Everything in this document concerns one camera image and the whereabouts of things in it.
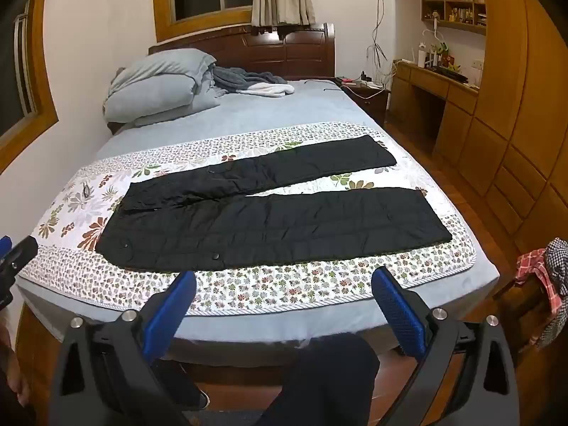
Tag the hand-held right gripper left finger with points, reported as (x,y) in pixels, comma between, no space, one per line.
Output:
(179,295)

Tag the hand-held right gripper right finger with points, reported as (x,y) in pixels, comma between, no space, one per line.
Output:
(395,306)

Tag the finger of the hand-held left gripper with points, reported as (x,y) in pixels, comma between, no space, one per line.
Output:
(20,253)

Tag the black quilted pants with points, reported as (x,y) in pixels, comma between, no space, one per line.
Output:
(266,230)

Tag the white floral quilt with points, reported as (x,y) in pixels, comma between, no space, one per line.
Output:
(266,286)

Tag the dark shoe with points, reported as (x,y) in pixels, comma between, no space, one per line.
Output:
(182,384)

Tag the person's leg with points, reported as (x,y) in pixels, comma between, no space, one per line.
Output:
(324,381)

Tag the wooden chair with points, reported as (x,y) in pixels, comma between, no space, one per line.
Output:
(519,306)

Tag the red plaid cloth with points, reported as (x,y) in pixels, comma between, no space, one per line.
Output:
(534,266)

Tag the houndstooth cloth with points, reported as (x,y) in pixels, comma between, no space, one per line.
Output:
(558,266)

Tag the wooden framed side window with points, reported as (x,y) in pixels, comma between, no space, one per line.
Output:
(22,75)

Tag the dark wooden nightstand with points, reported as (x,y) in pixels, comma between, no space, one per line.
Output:
(370,100)

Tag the bed with blue sheet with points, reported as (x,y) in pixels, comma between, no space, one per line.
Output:
(275,106)

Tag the folded light blue duvet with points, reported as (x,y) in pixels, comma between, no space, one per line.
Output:
(159,84)

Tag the white cloth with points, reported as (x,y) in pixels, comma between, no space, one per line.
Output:
(270,90)

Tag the grey blanket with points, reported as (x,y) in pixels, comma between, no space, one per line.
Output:
(239,77)

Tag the wooden desk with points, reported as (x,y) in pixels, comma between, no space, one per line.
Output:
(426,82)

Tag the wooden wardrobe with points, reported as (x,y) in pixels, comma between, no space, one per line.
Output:
(519,97)

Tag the white bottle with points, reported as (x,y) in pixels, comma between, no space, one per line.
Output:
(420,53)

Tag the dark wooden headboard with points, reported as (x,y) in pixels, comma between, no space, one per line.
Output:
(266,51)

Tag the white clothes hanger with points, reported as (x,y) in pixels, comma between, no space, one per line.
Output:
(432,37)

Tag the wooden wall shelf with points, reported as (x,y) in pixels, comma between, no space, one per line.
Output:
(457,4)

